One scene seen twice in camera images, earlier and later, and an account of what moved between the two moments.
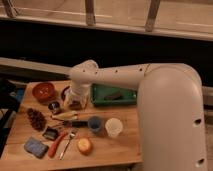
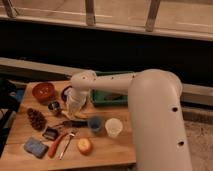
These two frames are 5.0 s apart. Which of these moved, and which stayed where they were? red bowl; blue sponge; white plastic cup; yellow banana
Moved: yellow banana
Stayed: red bowl; blue sponge; white plastic cup
